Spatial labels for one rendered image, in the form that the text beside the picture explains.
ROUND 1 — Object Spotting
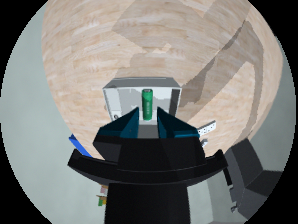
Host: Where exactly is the white domino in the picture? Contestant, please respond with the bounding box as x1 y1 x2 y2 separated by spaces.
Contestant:
197 120 216 136

